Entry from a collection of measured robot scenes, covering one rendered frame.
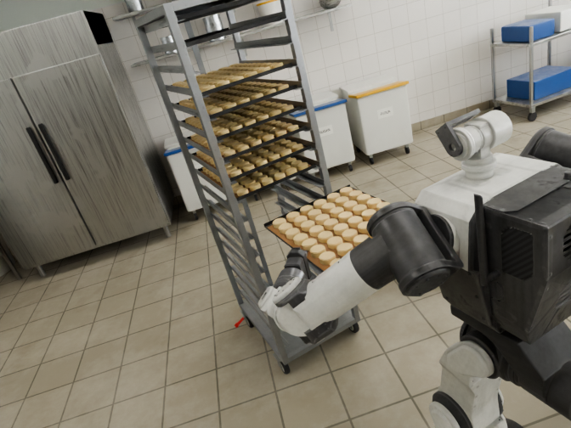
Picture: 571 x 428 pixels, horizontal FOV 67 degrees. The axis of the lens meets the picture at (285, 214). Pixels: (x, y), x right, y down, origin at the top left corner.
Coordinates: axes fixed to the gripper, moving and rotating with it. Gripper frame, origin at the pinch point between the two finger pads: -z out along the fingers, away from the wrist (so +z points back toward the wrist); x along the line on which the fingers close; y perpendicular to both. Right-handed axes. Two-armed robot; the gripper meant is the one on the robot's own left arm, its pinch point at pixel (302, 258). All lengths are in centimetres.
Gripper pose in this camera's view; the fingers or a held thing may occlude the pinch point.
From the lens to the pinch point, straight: 137.7
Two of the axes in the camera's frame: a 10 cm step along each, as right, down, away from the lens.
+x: -2.4, -8.7, -4.3
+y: -9.3, 0.7, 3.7
